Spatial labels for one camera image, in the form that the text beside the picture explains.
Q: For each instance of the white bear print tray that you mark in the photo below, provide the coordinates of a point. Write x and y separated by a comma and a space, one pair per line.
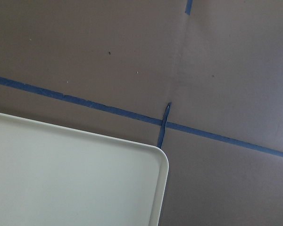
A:
57, 176

